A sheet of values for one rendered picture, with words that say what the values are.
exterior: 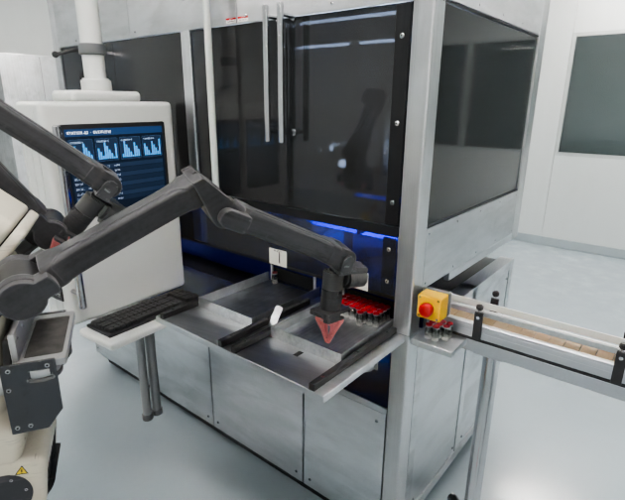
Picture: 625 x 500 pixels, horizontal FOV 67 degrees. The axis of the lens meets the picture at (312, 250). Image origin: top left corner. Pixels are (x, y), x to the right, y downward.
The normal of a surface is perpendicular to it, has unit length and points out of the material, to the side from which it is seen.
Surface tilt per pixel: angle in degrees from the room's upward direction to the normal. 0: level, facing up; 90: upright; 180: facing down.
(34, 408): 90
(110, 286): 90
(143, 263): 90
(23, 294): 104
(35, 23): 90
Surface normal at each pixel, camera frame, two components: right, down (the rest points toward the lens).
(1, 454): 0.36, 0.28
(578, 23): -0.63, 0.22
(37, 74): 0.78, 0.19
